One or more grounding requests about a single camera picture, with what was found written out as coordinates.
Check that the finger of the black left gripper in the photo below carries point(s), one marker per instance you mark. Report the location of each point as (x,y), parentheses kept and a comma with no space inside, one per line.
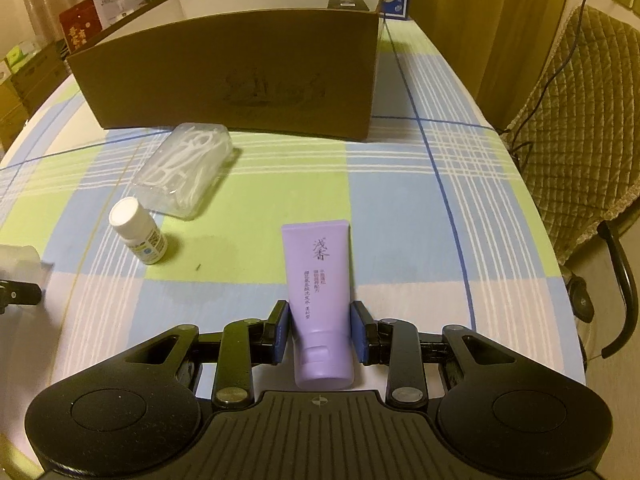
(13,293)

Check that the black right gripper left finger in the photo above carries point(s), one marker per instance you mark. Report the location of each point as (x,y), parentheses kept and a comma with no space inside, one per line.
(242,345)

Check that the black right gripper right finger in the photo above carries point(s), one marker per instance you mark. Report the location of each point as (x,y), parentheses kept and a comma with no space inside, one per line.
(396,345)

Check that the purple cream tube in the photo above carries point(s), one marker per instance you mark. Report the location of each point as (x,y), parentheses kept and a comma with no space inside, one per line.
(317,271)

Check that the white pill bottle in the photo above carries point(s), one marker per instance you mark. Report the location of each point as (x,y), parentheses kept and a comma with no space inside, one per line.
(138,230)

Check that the clear box of floss picks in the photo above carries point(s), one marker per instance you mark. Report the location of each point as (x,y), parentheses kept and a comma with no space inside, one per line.
(178,175)

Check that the black product box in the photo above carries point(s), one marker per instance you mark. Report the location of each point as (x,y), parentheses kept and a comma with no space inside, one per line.
(351,5)

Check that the checkered bed sheet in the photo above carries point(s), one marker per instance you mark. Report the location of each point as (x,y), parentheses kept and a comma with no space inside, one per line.
(443,231)

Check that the cardboard boxes on floor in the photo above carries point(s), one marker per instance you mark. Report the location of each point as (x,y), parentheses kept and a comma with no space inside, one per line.
(24,92)

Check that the red gift box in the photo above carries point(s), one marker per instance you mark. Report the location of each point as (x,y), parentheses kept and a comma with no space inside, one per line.
(79,24)

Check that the brown cardboard box white inside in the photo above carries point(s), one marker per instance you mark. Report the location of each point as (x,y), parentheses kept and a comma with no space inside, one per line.
(288,66)

